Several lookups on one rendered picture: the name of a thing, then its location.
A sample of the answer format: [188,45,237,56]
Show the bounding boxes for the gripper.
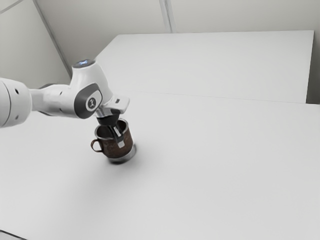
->
[96,113,126,149]

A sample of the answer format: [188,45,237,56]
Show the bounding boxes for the rusty brown metal mug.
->
[90,118,136,165]

